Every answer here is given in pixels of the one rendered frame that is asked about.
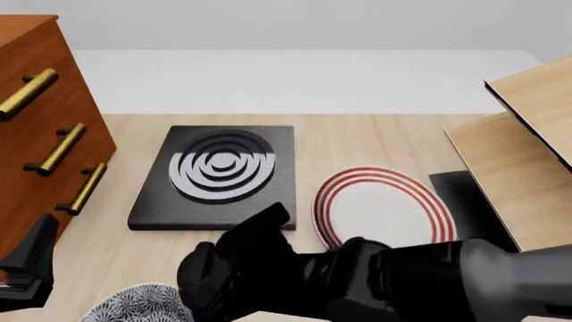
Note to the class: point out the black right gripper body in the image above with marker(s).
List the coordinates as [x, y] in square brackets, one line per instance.
[263, 265]

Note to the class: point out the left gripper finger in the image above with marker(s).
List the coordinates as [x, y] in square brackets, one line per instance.
[38, 241]

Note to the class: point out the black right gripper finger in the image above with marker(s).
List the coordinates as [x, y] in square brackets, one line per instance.
[203, 275]

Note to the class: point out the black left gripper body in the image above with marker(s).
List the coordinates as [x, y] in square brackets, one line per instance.
[24, 288]

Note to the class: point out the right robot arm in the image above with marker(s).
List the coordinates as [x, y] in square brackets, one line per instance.
[491, 278]

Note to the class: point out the black white patterned bowl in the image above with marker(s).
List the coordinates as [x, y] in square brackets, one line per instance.
[143, 305]

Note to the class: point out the flat black stove plate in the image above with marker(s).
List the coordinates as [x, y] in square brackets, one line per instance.
[156, 201]

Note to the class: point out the white plate with red rings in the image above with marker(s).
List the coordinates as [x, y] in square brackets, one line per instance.
[380, 211]

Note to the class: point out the orange-brown wooden cabinet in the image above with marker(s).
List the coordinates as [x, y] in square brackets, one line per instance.
[40, 60]

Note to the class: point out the pale wooden panel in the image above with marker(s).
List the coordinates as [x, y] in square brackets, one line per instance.
[514, 177]
[540, 97]

